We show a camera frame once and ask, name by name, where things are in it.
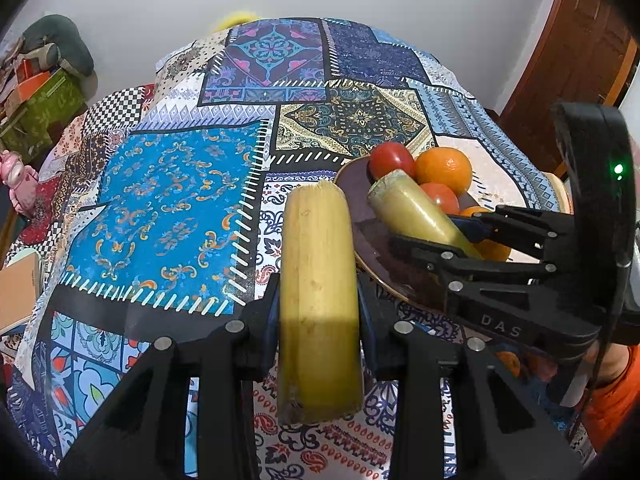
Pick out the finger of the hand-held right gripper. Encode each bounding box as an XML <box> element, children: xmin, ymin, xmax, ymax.
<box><xmin>447</xmin><ymin>205</ymin><xmax>576</xmax><ymax>261</ymax></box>
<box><xmin>389</xmin><ymin>233</ymin><xmax>575</xmax><ymax>295</ymax></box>

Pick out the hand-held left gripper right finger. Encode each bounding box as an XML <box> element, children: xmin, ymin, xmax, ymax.
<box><xmin>356</xmin><ymin>272</ymin><xmax>586</xmax><ymax>480</ymax></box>

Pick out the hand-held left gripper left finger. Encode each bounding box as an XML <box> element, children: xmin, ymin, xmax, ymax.
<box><xmin>55</xmin><ymin>275</ymin><xmax>281</xmax><ymax>480</ymax></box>

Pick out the yellow cut banana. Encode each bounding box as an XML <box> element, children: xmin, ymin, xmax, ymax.
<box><xmin>367</xmin><ymin>169</ymin><xmax>483</xmax><ymax>260</ymax></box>
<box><xmin>276</xmin><ymin>181</ymin><xmax>365</xmax><ymax>426</ymax></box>

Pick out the red tomato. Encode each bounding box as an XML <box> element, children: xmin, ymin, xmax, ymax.
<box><xmin>369</xmin><ymin>142</ymin><xmax>417</xmax><ymax>181</ymax></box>
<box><xmin>419</xmin><ymin>182</ymin><xmax>461</xmax><ymax>216</ymax></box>

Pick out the purple plate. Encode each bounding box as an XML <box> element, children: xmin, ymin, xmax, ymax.
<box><xmin>332</xmin><ymin>154</ymin><xmax>506</xmax><ymax>313</ymax></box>

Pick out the large orange with sticker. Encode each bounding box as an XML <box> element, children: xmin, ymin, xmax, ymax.
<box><xmin>415</xmin><ymin>146</ymin><xmax>473</xmax><ymax>196</ymax></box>

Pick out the person's right forearm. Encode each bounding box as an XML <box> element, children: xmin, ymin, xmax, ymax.
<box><xmin>580</xmin><ymin>345</ymin><xmax>640</xmax><ymax>456</ymax></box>

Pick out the brown wooden door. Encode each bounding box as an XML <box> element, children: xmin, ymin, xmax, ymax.
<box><xmin>500</xmin><ymin>0</ymin><xmax>638</xmax><ymax>171</ymax></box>

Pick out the patchwork blanket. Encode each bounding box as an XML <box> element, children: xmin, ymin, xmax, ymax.
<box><xmin>5</xmin><ymin>17</ymin><xmax>566</xmax><ymax>480</ymax></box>

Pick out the beige cardboard box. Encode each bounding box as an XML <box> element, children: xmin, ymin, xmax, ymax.
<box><xmin>0</xmin><ymin>252</ymin><xmax>43</xmax><ymax>336</ymax></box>

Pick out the pink toy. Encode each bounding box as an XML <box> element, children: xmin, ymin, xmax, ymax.
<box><xmin>0</xmin><ymin>150</ymin><xmax>40</xmax><ymax>213</ymax></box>

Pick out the yellow fluffy object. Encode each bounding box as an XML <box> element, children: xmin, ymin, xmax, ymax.
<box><xmin>212</xmin><ymin>7</ymin><xmax>261</xmax><ymax>31</ymax></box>

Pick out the green box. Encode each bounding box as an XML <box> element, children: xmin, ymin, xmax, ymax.
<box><xmin>0</xmin><ymin>67</ymin><xmax>86</xmax><ymax>148</ymax></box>

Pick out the orange box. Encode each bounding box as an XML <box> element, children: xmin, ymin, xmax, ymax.
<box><xmin>15</xmin><ymin>60</ymin><xmax>51</xmax><ymax>101</ymax></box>

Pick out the pile of clutter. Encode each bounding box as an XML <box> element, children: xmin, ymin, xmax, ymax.
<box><xmin>0</xmin><ymin>35</ymin><xmax>31</xmax><ymax>91</ymax></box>

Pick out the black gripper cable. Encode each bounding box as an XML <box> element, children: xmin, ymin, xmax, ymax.
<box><xmin>570</xmin><ymin>260</ymin><xmax>626</xmax><ymax>441</ymax></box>

